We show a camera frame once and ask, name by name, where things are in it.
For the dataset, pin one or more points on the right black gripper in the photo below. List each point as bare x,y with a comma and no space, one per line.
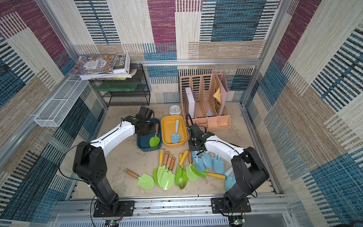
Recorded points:
195,146

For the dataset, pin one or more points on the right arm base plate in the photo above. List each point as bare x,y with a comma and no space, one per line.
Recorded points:
224,206

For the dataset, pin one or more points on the pink folder with yellow paper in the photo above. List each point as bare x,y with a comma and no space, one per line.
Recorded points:
221,93

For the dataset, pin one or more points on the white alarm clock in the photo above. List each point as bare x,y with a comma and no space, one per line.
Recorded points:
175,110

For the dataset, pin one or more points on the pink desk file organizer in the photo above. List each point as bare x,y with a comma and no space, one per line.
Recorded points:
204,87

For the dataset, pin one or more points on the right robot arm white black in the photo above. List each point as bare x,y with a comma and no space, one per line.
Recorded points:
248,168

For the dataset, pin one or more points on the white box in organizer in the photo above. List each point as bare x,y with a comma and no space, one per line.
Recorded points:
190,102

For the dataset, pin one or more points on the colorful picture book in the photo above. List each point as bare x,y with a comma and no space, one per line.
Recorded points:
94,64

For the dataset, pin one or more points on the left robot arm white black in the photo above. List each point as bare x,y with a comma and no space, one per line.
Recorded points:
90,164

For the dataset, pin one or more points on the black wire shelf rack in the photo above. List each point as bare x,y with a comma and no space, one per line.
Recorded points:
133,91

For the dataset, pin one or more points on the white wire mesh basket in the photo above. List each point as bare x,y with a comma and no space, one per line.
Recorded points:
55,111

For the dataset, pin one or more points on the dark teal storage tray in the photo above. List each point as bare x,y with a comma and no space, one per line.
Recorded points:
144,138

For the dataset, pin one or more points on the green shovel wooden handle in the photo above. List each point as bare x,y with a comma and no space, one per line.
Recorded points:
162,169
171,175
145,181
165,175
190,174
154,141

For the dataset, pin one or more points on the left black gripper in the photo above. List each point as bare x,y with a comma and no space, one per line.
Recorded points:
152,124

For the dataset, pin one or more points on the stack of white books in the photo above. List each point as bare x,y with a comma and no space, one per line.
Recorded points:
122,70

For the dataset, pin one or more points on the green shovel yellow handle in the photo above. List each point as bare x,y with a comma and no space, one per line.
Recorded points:
180,176
205,174
156,171

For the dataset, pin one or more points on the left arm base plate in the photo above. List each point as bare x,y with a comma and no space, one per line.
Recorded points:
121,208

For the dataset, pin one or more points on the yellow storage tray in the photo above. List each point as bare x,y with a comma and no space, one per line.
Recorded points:
173,124

